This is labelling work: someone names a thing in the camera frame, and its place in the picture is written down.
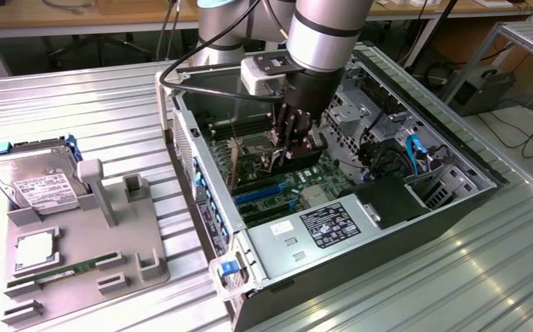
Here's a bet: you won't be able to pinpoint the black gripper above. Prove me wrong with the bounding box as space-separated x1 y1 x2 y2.
280 66 344 118

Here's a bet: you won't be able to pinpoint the green graphics card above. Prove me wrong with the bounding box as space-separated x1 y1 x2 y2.
225 136 331 196

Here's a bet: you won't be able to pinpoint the black RAM slot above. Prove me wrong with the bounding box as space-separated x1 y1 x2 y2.
208 117 271 129
209 123 272 136

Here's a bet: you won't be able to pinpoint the metal CPU socket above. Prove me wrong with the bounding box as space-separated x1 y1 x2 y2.
240 136 272 154

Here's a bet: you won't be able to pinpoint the green Dell motherboard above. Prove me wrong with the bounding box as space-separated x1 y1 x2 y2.
203 117 364 226

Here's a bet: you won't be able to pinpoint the silver chipset heatsink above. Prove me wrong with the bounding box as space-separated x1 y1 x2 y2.
299 187 328 206

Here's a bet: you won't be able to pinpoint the blue expansion slot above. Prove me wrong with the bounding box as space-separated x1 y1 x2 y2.
233 184 283 206

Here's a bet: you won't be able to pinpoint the black fan shroud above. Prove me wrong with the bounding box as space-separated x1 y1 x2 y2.
351 175 430 230

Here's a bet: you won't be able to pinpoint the black expansion slot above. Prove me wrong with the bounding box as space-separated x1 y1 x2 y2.
239 201 291 225

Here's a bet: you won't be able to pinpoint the black rating label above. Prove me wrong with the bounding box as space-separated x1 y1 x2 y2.
298 201 363 250

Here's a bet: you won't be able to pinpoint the metal disk bay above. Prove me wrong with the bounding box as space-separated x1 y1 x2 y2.
406 163 498 211

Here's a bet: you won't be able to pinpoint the grey power supply unit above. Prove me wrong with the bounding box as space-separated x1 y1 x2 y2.
245 193 418 282

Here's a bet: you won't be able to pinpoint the black tripod legs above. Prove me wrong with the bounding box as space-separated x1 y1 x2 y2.
45 31 153 67

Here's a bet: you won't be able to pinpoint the wooden desk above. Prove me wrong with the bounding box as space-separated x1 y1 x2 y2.
0 0 533 39

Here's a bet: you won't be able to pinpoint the blue case latch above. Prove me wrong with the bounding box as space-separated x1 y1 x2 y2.
217 261 240 279

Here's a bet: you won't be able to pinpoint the black open PC case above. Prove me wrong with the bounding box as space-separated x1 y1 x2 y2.
153 43 513 332

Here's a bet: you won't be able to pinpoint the silver hard disk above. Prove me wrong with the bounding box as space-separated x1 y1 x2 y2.
0 145 83 212

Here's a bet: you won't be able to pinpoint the grey parts rack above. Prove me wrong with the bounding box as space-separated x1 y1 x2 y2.
1 158 172 327

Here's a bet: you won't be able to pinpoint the green RAM stick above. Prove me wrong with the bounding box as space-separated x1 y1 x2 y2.
6 253 121 289

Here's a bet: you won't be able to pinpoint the silver CPU chip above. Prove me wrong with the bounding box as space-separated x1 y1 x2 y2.
14 234 61 272

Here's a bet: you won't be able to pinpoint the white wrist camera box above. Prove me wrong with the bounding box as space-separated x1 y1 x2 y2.
239 51 307 97

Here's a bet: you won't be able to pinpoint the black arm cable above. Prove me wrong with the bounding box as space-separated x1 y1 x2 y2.
157 0 288 104

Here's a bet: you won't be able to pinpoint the black wire bundle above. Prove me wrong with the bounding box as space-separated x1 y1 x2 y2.
356 137 410 181

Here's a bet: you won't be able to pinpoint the coiled black cable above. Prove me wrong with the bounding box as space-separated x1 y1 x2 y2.
423 63 452 86

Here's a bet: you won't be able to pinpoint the blue SATA wire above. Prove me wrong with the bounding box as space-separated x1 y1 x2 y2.
403 133 428 178

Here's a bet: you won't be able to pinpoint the grey equipment box with handle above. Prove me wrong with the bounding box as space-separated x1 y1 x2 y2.
448 68 519 118

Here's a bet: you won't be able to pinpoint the aluminium frame table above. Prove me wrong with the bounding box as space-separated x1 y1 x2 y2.
471 20 533 89

